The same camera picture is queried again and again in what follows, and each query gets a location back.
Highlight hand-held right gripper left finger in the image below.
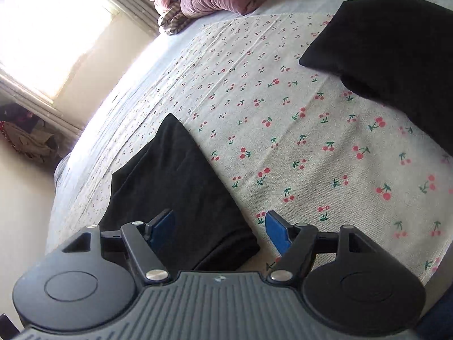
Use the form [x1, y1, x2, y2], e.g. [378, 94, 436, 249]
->
[60, 208, 176, 286]

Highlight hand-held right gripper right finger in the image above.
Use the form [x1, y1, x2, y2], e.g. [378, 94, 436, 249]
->
[265, 210, 381, 286]

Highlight cherry print sheet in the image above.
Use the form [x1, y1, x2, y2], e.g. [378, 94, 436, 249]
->
[46, 12, 453, 277]

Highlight hanging clothes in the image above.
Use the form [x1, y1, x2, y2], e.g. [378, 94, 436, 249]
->
[0, 110, 59, 163]

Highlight dark blue cloth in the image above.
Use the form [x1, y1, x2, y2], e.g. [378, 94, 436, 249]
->
[421, 287, 453, 340]

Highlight striped brown cloth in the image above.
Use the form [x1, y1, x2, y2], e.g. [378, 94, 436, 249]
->
[157, 9, 192, 36]

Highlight bright window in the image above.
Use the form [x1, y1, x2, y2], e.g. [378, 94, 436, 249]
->
[0, 0, 117, 103]

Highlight pale blue-grey bed sheet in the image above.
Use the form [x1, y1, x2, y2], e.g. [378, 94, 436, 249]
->
[46, 0, 453, 256]

